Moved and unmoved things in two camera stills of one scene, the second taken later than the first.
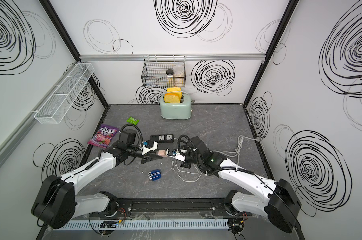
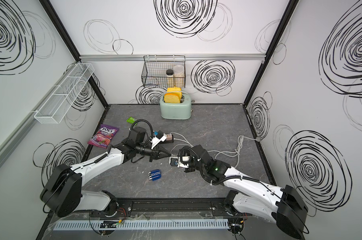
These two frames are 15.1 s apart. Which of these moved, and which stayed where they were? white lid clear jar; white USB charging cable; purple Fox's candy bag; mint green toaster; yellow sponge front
Moved: white USB charging cable
Stayed: mint green toaster; yellow sponge front; purple Fox's candy bag; white lid clear jar
